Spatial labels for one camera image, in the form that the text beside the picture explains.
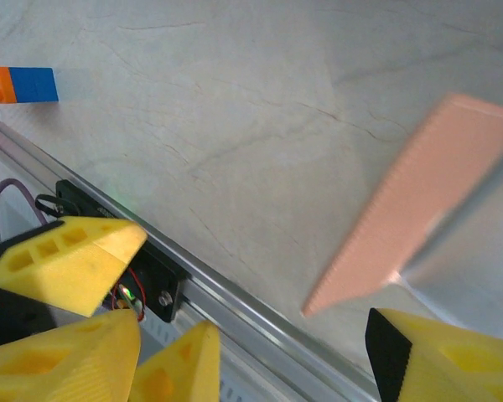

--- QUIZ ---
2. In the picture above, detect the orange blue toy brick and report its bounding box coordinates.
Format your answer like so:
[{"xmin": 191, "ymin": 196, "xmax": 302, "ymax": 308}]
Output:
[{"xmin": 0, "ymin": 66, "xmax": 60, "ymax": 104}]

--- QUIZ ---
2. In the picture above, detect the long aluminium mounting rail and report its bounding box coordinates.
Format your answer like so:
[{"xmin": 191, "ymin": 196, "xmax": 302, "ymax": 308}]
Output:
[{"xmin": 0, "ymin": 111, "xmax": 381, "ymax": 402}]

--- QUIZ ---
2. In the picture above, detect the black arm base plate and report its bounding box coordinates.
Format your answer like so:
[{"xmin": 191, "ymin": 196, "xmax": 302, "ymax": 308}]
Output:
[{"xmin": 54, "ymin": 178, "xmax": 186, "ymax": 324}]

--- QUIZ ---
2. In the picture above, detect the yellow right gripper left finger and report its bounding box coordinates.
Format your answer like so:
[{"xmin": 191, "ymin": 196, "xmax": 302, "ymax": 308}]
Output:
[{"xmin": 0, "ymin": 309, "xmax": 142, "ymax": 402}]

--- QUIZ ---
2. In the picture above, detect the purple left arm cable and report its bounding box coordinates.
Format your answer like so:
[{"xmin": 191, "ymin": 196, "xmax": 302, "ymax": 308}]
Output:
[{"xmin": 0, "ymin": 178, "xmax": 47, "ymax": 229}]

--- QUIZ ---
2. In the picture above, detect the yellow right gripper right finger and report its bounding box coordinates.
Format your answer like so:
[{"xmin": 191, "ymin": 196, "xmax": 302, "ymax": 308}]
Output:
[{"xmin": 366, "ymin": 307, "xmax": 503, "ymax": 402}]

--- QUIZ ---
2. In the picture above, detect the pink card holder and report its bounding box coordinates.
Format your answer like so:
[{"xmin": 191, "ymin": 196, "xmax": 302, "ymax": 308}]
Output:
[{"xmin": 300, "ymin": 92, "xmax": 503, "ymax": 348}]

